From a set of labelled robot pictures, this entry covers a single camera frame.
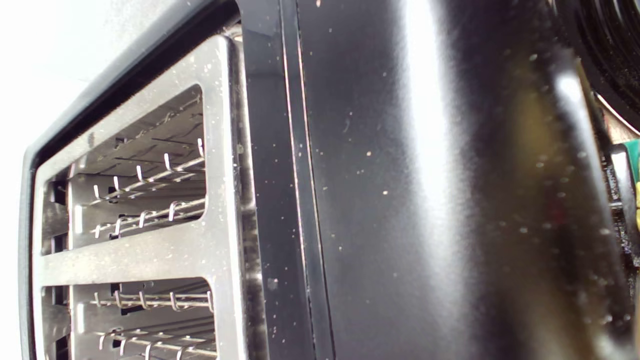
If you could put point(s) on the black two-slot toaster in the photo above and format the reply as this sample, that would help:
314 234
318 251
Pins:
375 200

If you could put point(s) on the green taped toaster lever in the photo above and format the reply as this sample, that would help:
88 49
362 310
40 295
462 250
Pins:
631 160

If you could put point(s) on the black plate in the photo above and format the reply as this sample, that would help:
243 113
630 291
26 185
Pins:
615 45

